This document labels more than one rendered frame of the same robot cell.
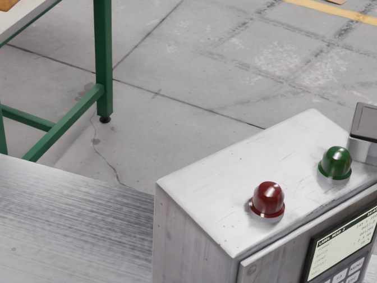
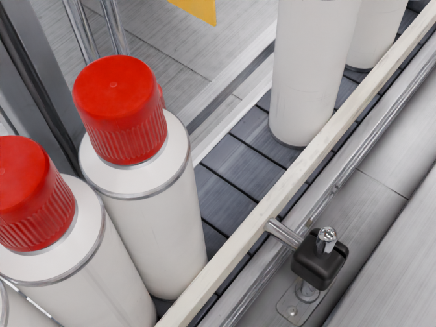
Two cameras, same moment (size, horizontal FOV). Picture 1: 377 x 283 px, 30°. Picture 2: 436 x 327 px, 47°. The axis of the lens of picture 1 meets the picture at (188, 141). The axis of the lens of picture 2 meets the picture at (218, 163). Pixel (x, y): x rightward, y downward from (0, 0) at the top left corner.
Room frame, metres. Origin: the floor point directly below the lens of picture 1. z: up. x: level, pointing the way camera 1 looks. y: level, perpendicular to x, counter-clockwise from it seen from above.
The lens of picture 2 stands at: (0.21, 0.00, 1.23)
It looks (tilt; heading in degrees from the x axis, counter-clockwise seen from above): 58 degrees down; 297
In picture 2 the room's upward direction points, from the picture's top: 4 degrees counter-clockwise
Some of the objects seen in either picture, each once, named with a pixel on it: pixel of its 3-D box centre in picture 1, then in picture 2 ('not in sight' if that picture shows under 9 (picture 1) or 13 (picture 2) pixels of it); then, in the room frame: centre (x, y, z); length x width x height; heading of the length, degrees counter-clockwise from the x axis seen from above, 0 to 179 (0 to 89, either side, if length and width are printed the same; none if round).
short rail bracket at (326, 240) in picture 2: not in sight; (316, 265); (0.21, -0.13, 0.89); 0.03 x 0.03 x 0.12; 75
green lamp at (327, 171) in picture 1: (336, 161); not in sight; (0.40, -0.11, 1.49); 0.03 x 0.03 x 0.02
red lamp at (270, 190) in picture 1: (268, 198); not in sight; (0.36, -0.06, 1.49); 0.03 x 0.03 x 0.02
